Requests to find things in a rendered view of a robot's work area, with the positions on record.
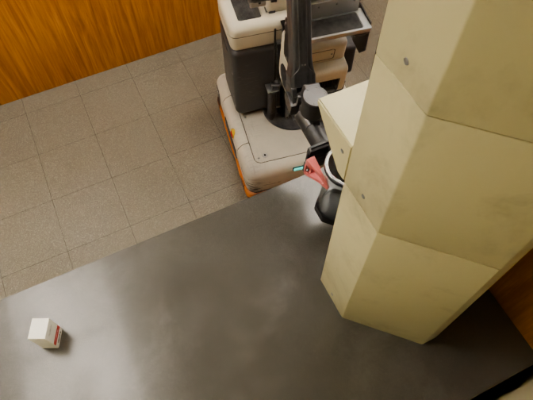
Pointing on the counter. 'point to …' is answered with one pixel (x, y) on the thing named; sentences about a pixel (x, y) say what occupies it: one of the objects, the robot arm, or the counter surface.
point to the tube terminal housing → (424, 215)
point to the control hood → (343, 121)
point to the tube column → (465, 60)
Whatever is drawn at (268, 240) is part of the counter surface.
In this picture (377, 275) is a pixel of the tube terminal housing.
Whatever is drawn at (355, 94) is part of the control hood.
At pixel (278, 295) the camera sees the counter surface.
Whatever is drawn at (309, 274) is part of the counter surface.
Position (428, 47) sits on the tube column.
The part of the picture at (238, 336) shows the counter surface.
